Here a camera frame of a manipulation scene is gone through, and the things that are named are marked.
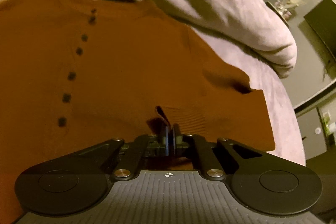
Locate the black bedside table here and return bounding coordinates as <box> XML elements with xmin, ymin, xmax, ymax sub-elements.
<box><xmin>265</xmin><ymin>1</ymin><xmax>289</xmax><ymax>28</ymax></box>

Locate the lilac bed sheet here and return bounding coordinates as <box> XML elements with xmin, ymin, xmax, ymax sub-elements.
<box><xmin>0</xmin><ymin>0</ymin><xmax>307</xmax><ymax>167</ymax></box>

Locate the dark wall television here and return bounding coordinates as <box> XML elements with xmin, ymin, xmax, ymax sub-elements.
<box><xmin>304</xmin><ymin>0</ymin><xmax>336</xmax><ymax>60</ymax></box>

